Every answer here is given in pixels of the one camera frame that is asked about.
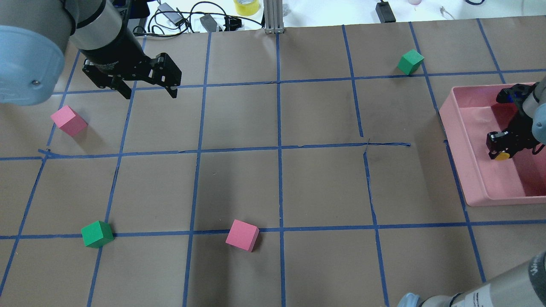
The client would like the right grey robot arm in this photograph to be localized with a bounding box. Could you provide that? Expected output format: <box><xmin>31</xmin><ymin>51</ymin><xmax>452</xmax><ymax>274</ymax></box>
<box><xmin>398</xmin><ymin>107</ymin><xmax>545</xmax><ymax>307</ymax></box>

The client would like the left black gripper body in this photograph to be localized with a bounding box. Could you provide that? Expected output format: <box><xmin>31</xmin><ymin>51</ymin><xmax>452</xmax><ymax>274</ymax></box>
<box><xmin>82</xmin><ymin>30</ymin><xmax>151</xmax><ymax>84</ymax></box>

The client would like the pink cube far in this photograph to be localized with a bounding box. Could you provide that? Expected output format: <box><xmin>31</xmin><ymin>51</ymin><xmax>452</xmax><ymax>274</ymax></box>
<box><xmin>50</xmin><ymin>105</ymin><xmax>88</xmax><ymax>137</ymax></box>

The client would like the green cube near bin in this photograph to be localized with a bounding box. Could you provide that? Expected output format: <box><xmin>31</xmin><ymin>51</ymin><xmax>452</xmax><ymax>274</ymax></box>
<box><xmin>397</xmin><ymin>49</ymin><xmax>425</xmax><ymax>75</ymax></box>

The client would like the pink cube centre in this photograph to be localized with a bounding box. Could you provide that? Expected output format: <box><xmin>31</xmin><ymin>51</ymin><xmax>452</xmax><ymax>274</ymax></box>
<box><xmin>225</xmin><ymin>219</ymin><xmax>260</xmax><ymax>252</ymax></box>

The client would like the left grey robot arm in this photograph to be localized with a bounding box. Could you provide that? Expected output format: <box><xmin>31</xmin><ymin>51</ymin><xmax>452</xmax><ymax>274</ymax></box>
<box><xmin>0</xmin><ymin>0</ymin><xmax>182</xmax><ymax>106</ymax></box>

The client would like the pink plastic bin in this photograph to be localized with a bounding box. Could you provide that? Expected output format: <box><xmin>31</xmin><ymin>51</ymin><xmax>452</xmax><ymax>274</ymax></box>
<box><xmin>439</xmin><ymin>83</ymin><xmax>546</xmax><ymax>206</ymax></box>

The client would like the pink cube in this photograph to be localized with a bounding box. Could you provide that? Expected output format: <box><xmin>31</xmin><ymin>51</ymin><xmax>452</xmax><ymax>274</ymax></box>
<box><xmin>50</xmin><ymin>105</ymin><xmax>88</xmax><ymax>137</ymax></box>
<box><xmin>225</xmin><ymin>219</ymin><xmax>260</xmax><ymax>252</ymax></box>

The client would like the green cube far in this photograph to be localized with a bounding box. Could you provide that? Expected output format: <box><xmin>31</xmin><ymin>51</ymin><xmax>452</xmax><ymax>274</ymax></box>
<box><xmin>81</xmin><ymin>221</ymin><xmax>114</xmax><ymax>249</ymax></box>

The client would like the black power adapter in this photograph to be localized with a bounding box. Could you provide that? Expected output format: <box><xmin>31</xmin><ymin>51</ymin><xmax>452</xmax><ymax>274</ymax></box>
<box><xmin>375</xmin><ymin>0</ymin><xmax>396</xmax><ymax>23</ymax></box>

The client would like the aluminium frame post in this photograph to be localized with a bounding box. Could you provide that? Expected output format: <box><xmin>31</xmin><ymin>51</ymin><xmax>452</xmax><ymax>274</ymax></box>
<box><xmin>263</xmin><ymin>0</ymin><xmax>285</xmax><ymax>34</ymax></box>

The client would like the yellow tape roll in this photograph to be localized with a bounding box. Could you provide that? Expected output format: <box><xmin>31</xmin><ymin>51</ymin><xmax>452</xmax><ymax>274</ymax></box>
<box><xmin>233</xmin><ymin>0</ymin><xmax>260</xmax><ymax>16</ymax></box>

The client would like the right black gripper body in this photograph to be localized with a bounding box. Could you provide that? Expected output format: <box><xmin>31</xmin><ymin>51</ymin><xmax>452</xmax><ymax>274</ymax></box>
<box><xmin>508</xmin><ymin>112</ymin><xmax>539</xmax><ymax>148</ymax></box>

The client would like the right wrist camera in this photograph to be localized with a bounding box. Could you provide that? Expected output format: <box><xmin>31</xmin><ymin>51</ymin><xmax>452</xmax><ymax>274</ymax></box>
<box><xmin>495</xmin><ymin>84</ymin><xmax>535</xmax><ymax>104</ymax></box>

